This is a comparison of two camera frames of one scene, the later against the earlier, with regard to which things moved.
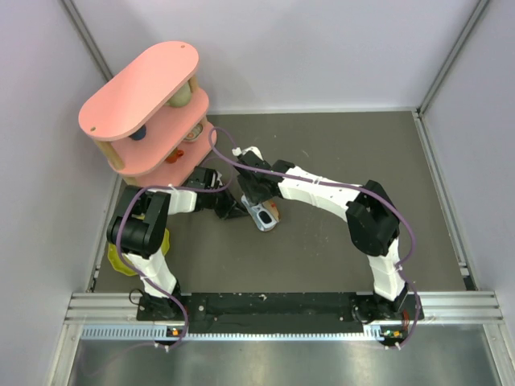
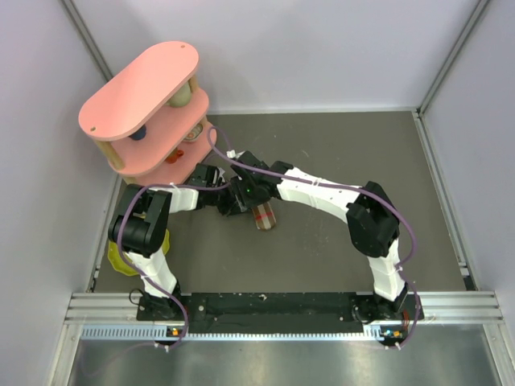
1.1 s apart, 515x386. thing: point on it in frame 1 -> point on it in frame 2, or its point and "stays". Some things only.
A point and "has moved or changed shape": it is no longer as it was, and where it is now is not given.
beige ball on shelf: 182,97 stays
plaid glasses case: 273,207 has moved or changed shape
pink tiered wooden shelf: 147,121 stays
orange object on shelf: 175,158 stays
